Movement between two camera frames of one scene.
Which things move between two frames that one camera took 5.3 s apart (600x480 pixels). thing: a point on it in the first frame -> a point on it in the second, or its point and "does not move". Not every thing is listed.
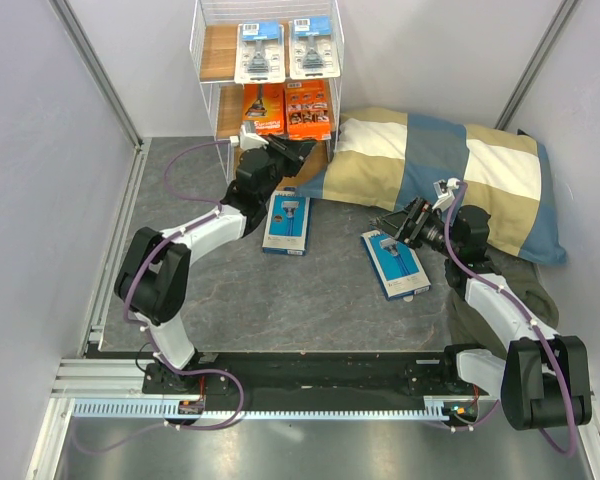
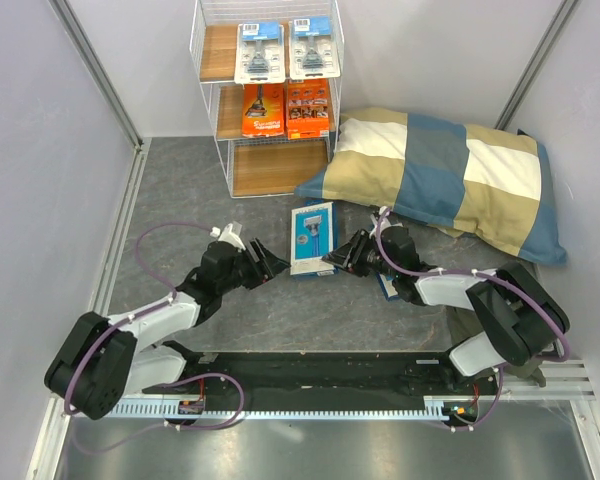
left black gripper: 294,152 -> 264,270
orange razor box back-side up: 308,109 does not move
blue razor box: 287,223 -> 314,234
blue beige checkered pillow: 390,159 does not move
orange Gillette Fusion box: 264,104 does not move
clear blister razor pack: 312,51 does not move
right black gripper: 407,225 -> 348,255
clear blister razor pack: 260,53 does not move
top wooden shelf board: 218,48 does not move
